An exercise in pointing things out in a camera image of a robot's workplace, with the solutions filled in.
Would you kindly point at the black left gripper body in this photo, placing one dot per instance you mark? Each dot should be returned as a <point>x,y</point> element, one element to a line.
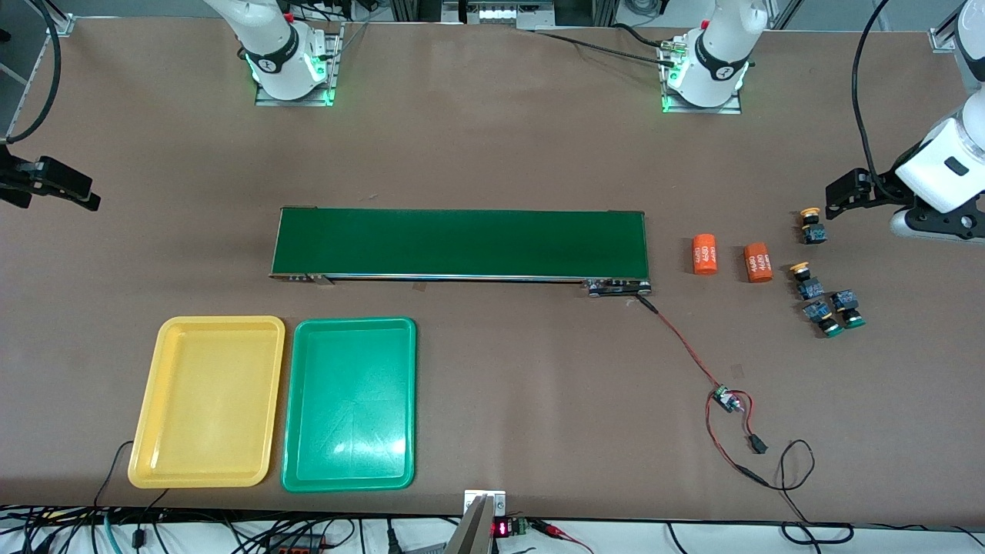
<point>878,187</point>

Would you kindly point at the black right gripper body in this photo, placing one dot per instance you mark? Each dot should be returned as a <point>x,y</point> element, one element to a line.
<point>17,178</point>

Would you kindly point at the yellow push button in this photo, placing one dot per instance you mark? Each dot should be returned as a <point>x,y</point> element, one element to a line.
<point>808,286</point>
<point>811,229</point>

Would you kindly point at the orange cylinder white print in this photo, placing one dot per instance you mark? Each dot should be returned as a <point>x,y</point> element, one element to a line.
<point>758,262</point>
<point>703,254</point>

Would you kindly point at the green push button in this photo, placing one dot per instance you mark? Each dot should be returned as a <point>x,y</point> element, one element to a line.
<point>820,314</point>
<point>846,304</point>

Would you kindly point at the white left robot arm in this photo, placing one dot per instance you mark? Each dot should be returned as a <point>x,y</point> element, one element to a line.
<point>719,54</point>

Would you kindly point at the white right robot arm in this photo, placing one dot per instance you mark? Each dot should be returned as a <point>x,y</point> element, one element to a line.
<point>269,46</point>

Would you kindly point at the small green controller board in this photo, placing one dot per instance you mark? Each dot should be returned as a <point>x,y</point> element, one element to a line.
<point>723,398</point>

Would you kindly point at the yellow plastic tray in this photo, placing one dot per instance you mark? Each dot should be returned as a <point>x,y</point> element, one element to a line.
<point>204,400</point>

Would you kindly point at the green plastic tray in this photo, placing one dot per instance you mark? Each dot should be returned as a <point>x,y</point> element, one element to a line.
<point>350,404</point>

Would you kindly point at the white electronics unit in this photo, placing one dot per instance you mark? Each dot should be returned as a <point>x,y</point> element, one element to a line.
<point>500,14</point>

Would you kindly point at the green conveyor belt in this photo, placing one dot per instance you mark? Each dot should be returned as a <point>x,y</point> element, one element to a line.
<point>462,242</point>

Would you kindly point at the black orange power strip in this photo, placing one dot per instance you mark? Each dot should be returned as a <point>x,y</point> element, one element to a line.
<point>296,545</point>

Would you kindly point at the red clip lead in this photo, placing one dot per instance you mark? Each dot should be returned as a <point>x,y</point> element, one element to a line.
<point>558,531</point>

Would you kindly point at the green board red display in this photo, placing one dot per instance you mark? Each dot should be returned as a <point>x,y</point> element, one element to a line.
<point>509,528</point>

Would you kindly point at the aluminium frame corner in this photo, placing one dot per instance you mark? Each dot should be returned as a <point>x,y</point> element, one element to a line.
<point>945,40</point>
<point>61,25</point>

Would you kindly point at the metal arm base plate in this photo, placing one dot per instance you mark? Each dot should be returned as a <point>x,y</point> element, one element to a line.
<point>296,101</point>
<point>704,110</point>

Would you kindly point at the silver camera mount bracket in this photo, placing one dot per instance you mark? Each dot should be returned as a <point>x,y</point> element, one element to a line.
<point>485,500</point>

